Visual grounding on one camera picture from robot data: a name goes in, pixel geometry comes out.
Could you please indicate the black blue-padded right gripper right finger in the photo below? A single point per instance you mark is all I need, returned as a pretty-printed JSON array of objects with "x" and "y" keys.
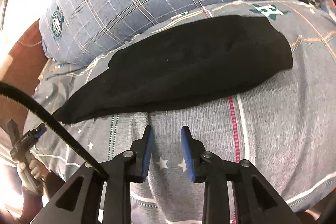
[{"x": 255, "y": 199}]

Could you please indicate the brown wooden headboard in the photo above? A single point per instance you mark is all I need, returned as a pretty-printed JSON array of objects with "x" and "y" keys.
[{"x": 25, "y": 61}]

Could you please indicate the grey patterned bed sheet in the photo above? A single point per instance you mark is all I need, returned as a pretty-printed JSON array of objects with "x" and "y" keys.
[{"x": 285, "y": 126}]

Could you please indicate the black pants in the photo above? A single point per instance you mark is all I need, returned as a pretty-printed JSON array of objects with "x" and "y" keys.
[{"x": 182, "y": 67}]

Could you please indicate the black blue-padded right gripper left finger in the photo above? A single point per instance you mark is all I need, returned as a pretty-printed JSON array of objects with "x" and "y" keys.
[{"x": 79, "y": 199}]

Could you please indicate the person's left hand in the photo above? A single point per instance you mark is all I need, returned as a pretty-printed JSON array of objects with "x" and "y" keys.
[{"x": 36, "y": 169}]

